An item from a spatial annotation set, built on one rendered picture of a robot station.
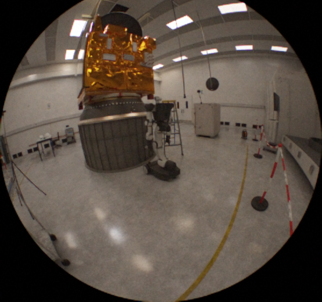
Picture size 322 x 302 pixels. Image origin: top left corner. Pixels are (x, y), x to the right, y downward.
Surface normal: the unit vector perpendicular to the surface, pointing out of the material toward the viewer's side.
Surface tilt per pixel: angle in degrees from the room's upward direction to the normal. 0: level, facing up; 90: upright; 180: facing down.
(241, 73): 90
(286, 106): 90
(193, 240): 0
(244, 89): 90
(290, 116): 90
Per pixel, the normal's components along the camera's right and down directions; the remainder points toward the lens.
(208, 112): -0.67, 0.24
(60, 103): 0.73, 0.14
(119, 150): 0.40, 0.22
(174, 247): -0.06, -0.96
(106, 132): 0.19, 0.25
